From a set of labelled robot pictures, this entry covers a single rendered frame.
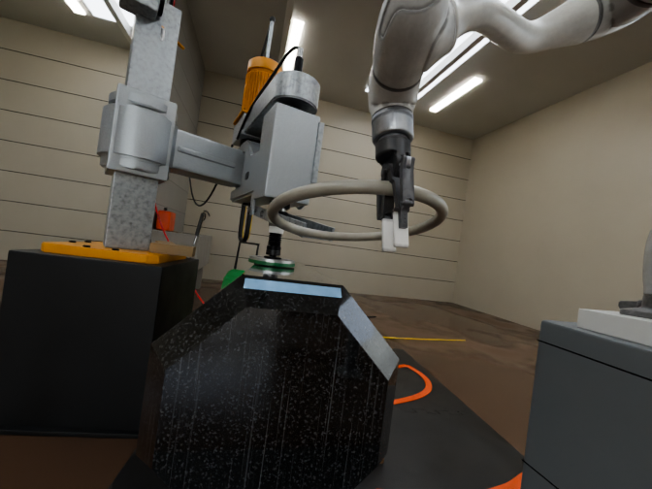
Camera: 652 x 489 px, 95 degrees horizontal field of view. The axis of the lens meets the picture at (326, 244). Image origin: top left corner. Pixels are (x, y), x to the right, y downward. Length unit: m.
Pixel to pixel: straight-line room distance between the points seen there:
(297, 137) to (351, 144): 5.48
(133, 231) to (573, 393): 1.81
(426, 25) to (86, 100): 6.87
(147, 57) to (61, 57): 5.69
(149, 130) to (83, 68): 5.70
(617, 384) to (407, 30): 0.84
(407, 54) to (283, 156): 0.88
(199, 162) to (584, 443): 1.90
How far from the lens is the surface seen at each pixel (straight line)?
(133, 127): 1.77
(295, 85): 1.48
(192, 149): 1.90
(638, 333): 0.99
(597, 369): 0.99
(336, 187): 0.62
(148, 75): 1.93
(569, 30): 0.97
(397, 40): 0.60
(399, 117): 0.68
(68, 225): 6.94
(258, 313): 0.90
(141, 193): 1.80
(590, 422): 1.02
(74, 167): 7.00
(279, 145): 1.39
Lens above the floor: 0.92
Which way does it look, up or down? 1 degrees up
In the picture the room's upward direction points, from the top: 8 degrees clockwise
